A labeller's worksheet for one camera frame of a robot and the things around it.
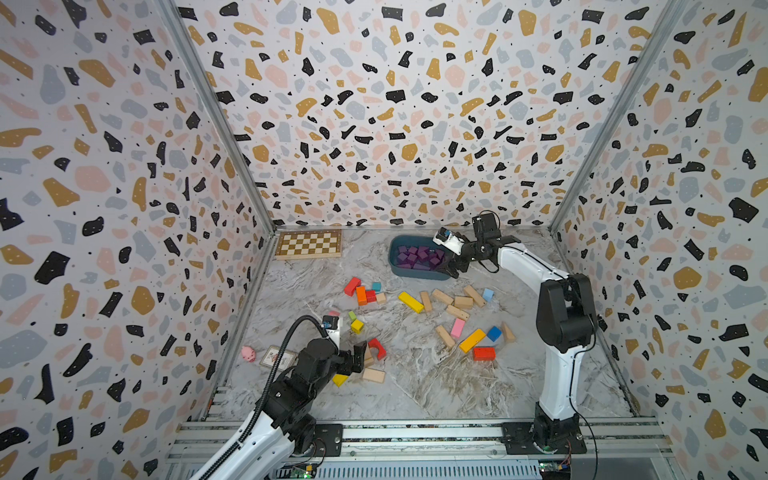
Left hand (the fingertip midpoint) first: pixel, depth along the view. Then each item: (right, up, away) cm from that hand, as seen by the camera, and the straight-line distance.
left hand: (355, 341), depth 80 cm
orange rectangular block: (-1, +11, +20) cm, 23 cm away
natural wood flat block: (+33, +7, +18) cm, 39 cm away
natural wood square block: (+5, -11, +4) cm, 12 cm away
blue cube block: (+41, -1, +12) cm, 43 cm away
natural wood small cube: (+6, +9, +20) cm, 23 cm away
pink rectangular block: (+30, 0, +13) cm, 32 cm away
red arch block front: (+5, -4, +9) cm, 11 cm away
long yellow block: (+16, +7, +20) cm, 26 cm away
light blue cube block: (+42, +10, +20) cm, 47 cm away
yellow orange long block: (+34, -3, +11) cm, 36 cm away
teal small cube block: (+4, +12, +24) cm, 27 cm away
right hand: (+27, +23, +18) cm, 40 cm away
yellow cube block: (-1, +1, +12) cm, 13 cm away
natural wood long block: (+36, +11, +23) cm, 44 cm away
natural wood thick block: (+26, +9, +20) cm, 34 cm away
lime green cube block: (-3, +4, +14) cm, 15 cm away
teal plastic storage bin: (+18, +22, +30) cm, 41 cm away
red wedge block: (+37, -7, +10) cm, 39 cm away
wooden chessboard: (-23, +27, +33) cm, 48 cm away
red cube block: (+2, +9, +20) cm, 22 cm away
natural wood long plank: (+26, -2, +12) cm, 29 cm away
